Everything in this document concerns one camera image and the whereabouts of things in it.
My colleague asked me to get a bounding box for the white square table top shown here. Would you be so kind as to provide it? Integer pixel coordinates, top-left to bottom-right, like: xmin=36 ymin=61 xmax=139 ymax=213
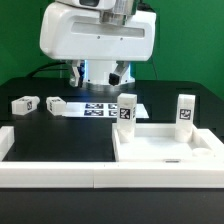
xmin=112 ymin=123 xmax=224 ymax=163

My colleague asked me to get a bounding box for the black cable bundle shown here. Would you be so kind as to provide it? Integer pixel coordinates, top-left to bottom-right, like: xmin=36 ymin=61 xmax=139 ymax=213
xmin=26 ymin=61 xmax=73 ymax=78

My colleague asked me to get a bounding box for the white sheet with markers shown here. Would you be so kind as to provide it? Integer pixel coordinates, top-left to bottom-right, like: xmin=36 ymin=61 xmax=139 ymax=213
xmin=62 ymin=102 xmax=150 ymax=120

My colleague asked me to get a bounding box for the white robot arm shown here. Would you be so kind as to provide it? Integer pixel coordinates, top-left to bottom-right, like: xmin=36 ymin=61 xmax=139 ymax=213
xmin=40 ymin=0 xmax=156 ymax=90

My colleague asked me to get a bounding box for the white U-shaped fence wall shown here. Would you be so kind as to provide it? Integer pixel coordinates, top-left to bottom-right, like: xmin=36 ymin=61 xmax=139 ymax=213
xmin=0 ymin=126 xmax=224 ymax=188

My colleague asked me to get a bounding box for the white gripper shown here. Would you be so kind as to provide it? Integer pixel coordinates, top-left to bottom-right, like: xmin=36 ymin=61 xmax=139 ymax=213
xmin=40 ymin=1 xmax=156 ymax=87

